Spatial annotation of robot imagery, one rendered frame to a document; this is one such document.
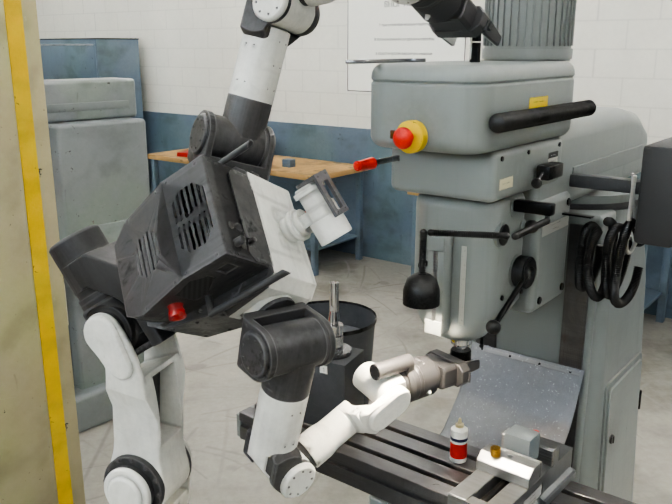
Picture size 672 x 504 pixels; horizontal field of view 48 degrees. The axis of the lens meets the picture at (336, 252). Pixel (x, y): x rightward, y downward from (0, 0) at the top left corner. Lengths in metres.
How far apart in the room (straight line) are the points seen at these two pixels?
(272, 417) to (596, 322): 0.95
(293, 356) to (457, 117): 0.51
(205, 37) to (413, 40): 2.56
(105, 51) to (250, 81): 7.20
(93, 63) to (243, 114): 7.19
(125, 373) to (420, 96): 0.79
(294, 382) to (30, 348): 1.80
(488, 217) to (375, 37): 5.39
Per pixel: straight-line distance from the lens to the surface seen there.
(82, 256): 1.58
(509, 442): 1.73
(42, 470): 3.22
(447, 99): 1.38
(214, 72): 8.22
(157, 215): 1.38
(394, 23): 6.75
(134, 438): 1.69
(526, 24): 1.73
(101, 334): 1.58
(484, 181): 1.47
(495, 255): 1.57
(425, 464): 1.87
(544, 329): 2.05
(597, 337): 2.03
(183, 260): 1.29
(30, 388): 3.06
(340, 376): 1.92
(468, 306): 1.59
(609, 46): 5.93
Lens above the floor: 1.92
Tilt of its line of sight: 15 degrees down
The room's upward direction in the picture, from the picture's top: straight up
